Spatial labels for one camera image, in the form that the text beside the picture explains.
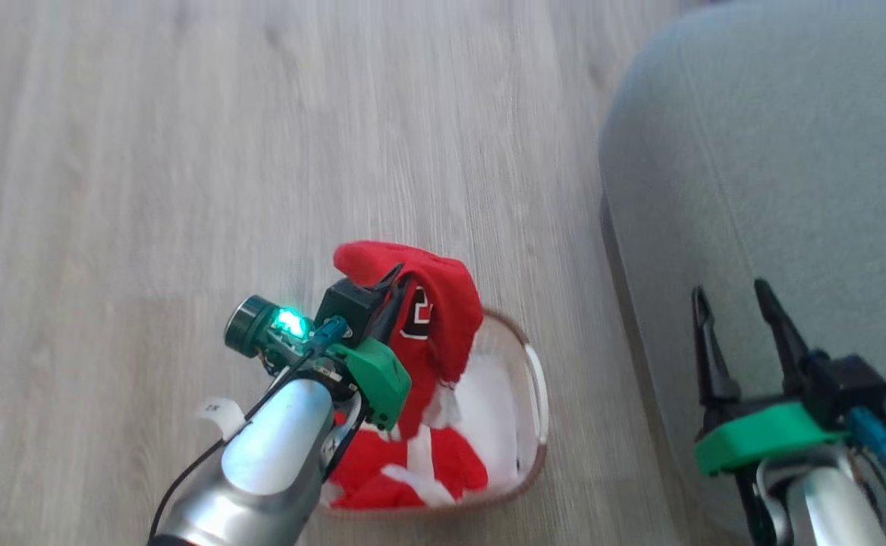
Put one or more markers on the red and white clothing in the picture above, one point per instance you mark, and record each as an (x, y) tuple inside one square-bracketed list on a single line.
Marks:
[(443, 303)]

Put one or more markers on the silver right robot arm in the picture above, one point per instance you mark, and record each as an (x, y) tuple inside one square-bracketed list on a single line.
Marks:
[(830, 508)]

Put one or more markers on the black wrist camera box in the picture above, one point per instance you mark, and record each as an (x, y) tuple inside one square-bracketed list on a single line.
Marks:
[(344, 303), (845, 387)]

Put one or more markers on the grey fabric sofa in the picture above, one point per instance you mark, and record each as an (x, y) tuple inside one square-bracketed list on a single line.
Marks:
[(754, 152)]

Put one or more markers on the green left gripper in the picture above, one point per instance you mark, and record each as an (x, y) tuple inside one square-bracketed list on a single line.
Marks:
[(382, 379)]

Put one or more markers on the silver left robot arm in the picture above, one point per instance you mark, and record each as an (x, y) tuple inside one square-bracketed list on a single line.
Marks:
[(276, 455)]

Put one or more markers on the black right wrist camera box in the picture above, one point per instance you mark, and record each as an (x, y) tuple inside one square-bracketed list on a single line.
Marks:
[(845, 387)]

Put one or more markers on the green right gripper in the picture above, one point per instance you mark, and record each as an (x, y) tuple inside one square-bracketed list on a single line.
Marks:
[(761, 436)]

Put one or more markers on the cream basket with brown rim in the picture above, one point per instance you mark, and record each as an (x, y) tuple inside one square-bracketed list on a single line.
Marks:
[(507, 341)]

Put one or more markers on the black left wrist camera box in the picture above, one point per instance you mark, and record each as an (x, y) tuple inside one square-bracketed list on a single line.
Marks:
[(344, 303)]

